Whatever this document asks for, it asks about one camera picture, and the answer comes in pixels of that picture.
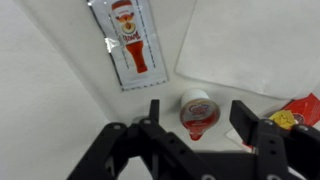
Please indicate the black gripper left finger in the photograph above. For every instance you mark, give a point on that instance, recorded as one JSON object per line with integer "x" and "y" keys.
{"x": 146, "y": 146}

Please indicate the yellow sauce packet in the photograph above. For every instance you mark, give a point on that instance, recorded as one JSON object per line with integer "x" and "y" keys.
{"x": 281, "y": 119}

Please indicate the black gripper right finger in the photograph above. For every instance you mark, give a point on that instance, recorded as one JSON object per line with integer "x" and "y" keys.
{"x": 273, "y": 150}

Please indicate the coffee creamer capsule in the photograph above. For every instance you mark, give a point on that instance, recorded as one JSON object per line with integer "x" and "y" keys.
{"x": 199, "y": 113}

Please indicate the white paper serviette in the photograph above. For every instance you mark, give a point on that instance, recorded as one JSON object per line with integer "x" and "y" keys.
{"x": 250, "y": 43}

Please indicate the red sauce packet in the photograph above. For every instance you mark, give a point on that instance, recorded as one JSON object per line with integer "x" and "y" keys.
{"x": 308, "y": 108}

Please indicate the ketchup sachet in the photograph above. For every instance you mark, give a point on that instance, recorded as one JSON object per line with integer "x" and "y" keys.
{"x": 133, "y": 43}

